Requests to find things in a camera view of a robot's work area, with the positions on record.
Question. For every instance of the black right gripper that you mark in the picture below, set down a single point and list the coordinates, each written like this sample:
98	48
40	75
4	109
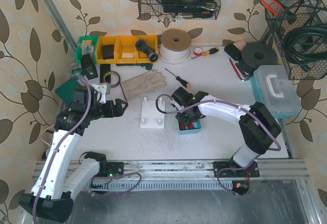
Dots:
188	114

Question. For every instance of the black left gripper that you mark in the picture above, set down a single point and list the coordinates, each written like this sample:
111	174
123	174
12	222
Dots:
112	108

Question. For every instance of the black orange flathead screwdriver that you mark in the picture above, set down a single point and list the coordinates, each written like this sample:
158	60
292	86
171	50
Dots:
183	82

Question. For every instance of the teal spring tray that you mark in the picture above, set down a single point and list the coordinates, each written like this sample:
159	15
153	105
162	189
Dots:
194	129

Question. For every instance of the large red spring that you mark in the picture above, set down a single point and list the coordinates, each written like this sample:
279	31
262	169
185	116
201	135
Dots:
181	127

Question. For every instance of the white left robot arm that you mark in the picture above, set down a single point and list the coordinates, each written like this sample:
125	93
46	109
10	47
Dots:
52	197

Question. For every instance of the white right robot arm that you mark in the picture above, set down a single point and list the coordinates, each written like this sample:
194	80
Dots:
258	127

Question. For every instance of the brown packing tape roll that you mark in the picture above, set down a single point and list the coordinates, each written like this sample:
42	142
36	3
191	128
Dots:
112	78

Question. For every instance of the beige work glove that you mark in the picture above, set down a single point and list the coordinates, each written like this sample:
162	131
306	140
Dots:
142	84

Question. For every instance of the red white tape roll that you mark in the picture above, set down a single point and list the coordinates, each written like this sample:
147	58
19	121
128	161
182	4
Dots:
197	51

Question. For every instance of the black meter device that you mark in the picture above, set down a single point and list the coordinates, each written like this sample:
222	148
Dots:
88	67

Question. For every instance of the yellow black screwdriver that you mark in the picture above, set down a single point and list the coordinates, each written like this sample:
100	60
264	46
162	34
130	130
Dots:
207	53

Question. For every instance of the green notebook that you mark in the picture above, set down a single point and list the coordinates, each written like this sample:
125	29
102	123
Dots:
66	90

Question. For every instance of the yellow bin middle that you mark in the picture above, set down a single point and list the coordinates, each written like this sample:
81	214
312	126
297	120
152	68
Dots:
125	50

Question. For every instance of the yellow bin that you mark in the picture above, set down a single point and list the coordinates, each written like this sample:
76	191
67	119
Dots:
105	40
151	41
125	50

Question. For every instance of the glass jar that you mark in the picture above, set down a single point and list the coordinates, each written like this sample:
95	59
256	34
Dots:
77	72

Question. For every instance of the black box in bin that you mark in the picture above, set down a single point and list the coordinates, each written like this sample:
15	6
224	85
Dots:
108	51

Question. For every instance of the yellow bin right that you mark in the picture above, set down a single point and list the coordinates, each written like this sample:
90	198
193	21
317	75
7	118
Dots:
151	41

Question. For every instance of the grey pipe fitting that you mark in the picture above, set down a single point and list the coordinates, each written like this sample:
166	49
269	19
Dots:
142	46

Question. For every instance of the yellow bin left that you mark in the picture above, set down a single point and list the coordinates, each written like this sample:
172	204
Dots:
105	40

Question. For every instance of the black block with sponge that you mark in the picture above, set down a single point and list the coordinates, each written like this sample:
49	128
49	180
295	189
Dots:
234	50

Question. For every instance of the green storage bin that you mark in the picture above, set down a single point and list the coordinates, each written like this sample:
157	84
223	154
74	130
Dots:
86	45

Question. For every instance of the teal clear toolbox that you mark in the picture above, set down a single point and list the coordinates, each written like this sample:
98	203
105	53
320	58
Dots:
272	87

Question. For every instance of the white peg base plate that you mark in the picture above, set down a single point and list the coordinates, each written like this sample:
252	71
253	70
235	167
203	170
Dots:
151	118

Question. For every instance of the white cable spool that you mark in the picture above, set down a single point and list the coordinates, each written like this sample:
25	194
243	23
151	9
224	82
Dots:
175	47

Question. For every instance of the red handled hex key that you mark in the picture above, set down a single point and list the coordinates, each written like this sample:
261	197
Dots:
241	74

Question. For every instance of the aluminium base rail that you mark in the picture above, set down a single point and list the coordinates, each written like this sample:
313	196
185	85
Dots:
167	175

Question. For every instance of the orange handled pliers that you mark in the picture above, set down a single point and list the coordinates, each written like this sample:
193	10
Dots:
270	8

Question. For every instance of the right wire basket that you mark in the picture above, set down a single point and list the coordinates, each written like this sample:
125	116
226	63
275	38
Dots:
300	36

